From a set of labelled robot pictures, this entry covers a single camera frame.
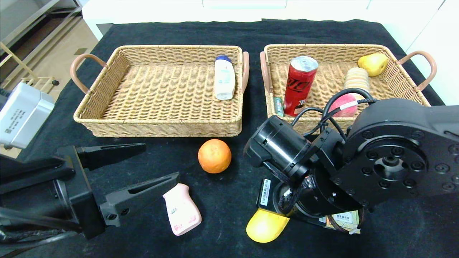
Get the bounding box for yellow mango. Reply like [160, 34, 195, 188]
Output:
[246, 209, 290, 243]

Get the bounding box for playing card box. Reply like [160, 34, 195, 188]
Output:
[319, 210, 361, 234]

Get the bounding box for red cola can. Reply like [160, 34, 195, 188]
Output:
[283, 56, 319, 117]

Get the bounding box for orange fruit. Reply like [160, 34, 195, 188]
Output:
[198, 139, 232, 174]

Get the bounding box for wicker basket holding food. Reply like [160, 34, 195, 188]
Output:
[260, 44, 437, 136]

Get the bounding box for white low cabinet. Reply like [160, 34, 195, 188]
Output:
[82, 0, 384, 40]

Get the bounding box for wicker basket holding lotion bottle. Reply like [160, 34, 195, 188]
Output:
[70, 45, 250, 138]

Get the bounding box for yellow pear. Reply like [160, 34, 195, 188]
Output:
[357, 53, 388, 77]

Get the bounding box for grey metal shelf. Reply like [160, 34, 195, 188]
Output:
[0, 0, 84, 47]

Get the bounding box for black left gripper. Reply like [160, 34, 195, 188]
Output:
[0, 143, 180, 240]

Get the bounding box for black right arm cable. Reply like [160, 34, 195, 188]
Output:
[290, 88, 377, 137]

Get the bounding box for pink plastic bottle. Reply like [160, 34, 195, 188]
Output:
[162, 183, 202, 236]

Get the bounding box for white lotion bottle blue cap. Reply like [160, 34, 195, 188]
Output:
[215, 56, 236, 101]

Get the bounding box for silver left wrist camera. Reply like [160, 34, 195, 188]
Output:
[0, 82, 55, 149]

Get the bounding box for pink peach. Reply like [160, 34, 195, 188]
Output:
[328, 94, 358, 117]

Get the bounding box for white cabinet doors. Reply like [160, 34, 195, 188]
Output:
[366, 0, 459, 122]

